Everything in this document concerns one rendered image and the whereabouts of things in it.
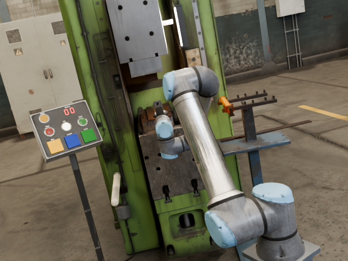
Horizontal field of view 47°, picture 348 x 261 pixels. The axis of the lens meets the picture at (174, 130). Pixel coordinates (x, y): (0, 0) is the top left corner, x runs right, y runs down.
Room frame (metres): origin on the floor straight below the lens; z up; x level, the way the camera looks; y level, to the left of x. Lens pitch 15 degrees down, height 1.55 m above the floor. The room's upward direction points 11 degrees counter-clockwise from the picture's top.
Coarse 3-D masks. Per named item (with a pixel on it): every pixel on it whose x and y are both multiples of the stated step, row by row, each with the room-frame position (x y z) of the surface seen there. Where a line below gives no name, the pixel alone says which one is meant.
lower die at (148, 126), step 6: (150, 108) 2.80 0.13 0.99; (168, 108) 2.66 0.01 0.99; (144, 114) 2.67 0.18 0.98; (150, 114) 2.59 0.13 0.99; (168, 114) 2.47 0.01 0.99; (144, 120) 2.50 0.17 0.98; (150, 120) 2.45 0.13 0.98; (144, 126) 2.45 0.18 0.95; (150, 126) 2.45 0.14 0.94; (144, 132) 2.45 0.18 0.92
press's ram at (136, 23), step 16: (112, 0) 2.45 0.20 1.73; (128, 0) 2.45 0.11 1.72; (144, 0) 2.46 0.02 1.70; (112, 16) 2.44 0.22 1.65; (128, 16) 2.45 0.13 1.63; (144, 16) 2.45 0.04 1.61; (160, 16) 2.46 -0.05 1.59; (128, 32) 2.45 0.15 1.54; (144, 32) 2.45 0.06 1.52; (160, 32) 2.46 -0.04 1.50; (128, 48) 2.45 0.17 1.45; (144, 48) 2.45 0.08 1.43; (160, 48) 2.46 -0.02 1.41
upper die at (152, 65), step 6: (156, 54) 2.63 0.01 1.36; (132, 60) 2.56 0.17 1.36; (144, 60) 2.45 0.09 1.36; (150, 60) 2.45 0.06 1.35; (156, 60) 2.46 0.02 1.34; (132, 66) 2.45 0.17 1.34; (138, 66) 2.45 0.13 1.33; (144, 66) 2.45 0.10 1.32; (150, 66) 2.45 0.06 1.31; (156, 66) 2.46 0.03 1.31; (162, 66) 2.46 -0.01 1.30; (132, 72) 2.45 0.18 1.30; (138, 72) 2.45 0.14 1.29; (144, 72) 2.45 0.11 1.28; (150, 72) 2.45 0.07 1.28
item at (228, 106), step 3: (222, 96) 2.46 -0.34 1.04; (222, 99) 2.37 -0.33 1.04; (225, 99) 2.35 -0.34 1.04; (222, 102) 2.35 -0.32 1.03; (225, 102) 2.28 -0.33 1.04; (228, 102) 2.26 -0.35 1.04; (225, 105) 2.20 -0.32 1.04; (228, 105) 2.18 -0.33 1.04; (231, 105) 2.12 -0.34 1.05; (225, 108) 2.13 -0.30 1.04; (228, 108) 2.06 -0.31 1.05; (231, 108) 2.05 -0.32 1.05; (228, 111) 2.13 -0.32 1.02; (231, 111) 2.05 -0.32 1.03; (231, 114) 2.05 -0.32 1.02; (234, 114) 2.06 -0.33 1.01
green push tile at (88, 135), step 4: (92, 128) 2.30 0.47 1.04; (80, 132) 2.27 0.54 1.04; (84, 132) 2.27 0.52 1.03; (88, 132) 2.28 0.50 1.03; (92, 132) 2.28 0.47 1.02; (84, 136) 2.26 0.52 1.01; (88, 136) 2.26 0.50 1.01; (92, 136) 2.27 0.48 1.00; (84, 140) 2.24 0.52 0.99; (88, 140) 2.25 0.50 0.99; (92, 140) 2.26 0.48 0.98
